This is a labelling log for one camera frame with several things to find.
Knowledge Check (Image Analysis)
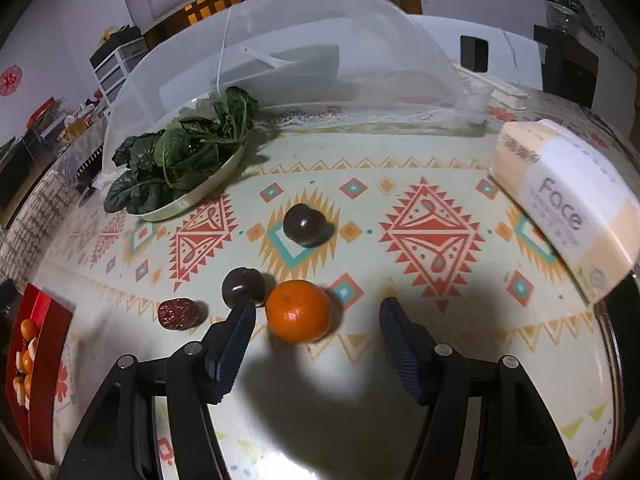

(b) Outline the black water dispenser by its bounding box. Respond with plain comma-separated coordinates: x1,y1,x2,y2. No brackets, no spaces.
534,25,599,108

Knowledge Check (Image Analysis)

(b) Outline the red paper wall decoration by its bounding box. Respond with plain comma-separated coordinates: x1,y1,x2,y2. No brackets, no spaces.
0,65,23,97

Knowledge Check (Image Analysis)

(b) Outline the cream oval plate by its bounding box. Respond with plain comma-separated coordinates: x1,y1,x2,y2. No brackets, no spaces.
132,142,247,223

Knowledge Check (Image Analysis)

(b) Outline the wall whiteboard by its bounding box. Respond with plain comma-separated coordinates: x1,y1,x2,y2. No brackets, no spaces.
580,0,640,76

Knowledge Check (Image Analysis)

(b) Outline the red cardboard box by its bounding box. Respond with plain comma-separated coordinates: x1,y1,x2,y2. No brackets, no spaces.
5,282,76,465

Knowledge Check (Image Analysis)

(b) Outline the white bowl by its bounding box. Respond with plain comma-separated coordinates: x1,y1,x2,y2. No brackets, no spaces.
220,42,341,106

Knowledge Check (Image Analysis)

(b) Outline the white plate of spinach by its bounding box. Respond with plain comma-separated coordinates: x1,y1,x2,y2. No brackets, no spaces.
103,86,259,216

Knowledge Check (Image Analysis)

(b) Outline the cream tissue pack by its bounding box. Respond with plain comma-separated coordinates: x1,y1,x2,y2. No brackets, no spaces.
490,119,640,305

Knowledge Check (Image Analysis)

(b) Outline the white appliance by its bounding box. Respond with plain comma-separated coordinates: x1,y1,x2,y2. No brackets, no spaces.
407,14,543,92

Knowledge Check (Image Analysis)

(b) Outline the white plastic drawer unit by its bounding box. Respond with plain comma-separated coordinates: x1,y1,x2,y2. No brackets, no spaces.
90,37,148,106

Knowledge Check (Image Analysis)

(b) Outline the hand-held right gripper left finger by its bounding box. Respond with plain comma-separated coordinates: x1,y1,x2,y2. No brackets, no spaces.
55,299,257,480

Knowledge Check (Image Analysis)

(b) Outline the white mesh food cover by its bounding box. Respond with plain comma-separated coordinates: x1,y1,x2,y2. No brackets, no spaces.
95,0,493,191

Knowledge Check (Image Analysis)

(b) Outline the red dried date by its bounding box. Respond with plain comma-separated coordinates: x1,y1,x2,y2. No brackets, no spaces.
157,298,200,331

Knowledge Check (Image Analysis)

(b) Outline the grey patterned cloth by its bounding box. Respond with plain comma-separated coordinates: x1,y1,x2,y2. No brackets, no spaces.
0,170,81,281

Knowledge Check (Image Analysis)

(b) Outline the white rectangular box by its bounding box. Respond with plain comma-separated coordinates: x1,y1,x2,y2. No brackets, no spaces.
487,77,528,111

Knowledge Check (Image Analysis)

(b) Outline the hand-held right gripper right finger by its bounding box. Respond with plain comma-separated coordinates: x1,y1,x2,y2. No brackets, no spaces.
378,297,578,480

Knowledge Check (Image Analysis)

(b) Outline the black rectangular object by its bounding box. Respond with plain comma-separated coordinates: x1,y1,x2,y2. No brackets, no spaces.
460,35,488,73

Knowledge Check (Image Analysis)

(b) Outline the patterned tablecloth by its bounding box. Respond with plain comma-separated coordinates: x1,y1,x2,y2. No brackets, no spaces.
10,67,640,480

